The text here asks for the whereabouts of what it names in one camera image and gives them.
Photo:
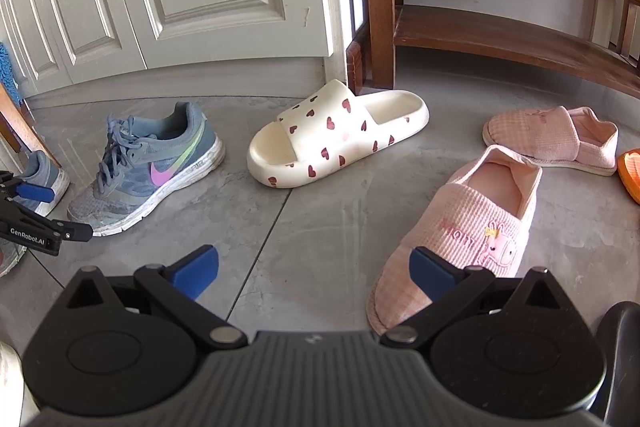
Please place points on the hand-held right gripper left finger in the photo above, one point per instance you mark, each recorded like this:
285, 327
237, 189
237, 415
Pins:
196, 273

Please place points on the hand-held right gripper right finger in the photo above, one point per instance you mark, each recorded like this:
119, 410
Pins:
425, 272

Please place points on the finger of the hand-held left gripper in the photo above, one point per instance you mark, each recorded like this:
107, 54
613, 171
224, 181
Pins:
75, 233
35, 192

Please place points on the pink checked house slipper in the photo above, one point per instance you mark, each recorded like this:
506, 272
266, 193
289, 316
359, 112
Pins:
540, 132
475, 207

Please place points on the orange textured slide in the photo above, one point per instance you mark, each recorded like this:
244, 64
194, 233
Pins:
631, 177

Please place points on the wooden shoe rack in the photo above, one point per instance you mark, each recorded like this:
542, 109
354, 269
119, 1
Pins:
500, 32

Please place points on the grey sneaker with pink logo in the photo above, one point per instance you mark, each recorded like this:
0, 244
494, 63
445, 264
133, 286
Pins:
150, 167
49, 174

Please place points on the wooden furniture leg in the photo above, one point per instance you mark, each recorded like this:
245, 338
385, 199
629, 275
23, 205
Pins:
22, 127

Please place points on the blue fuzzy cloth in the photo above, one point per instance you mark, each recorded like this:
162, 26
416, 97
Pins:
9, 72

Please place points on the white heart print slide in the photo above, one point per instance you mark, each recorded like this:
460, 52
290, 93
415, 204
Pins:
310, 127

